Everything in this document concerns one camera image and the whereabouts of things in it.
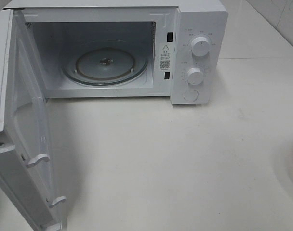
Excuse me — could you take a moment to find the white microwave door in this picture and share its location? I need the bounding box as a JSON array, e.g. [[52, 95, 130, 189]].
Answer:
[[0, 9, 66, 231]]

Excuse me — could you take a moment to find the white microwave oven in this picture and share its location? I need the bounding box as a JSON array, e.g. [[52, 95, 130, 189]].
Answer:
[[1, 0, 228, 105]]

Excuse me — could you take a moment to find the glass microwave turntable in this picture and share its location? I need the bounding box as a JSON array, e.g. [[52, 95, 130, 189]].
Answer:
[[61, 40, 151, 86]]

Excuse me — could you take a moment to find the round white door button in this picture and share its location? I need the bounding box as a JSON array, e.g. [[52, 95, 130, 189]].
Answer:
[[184, 90, 199, 102]]

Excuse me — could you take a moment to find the white dial knob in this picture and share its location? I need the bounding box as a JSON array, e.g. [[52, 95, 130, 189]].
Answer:
[[187, 67, 205, 85], [190, 35, 211, 57]]

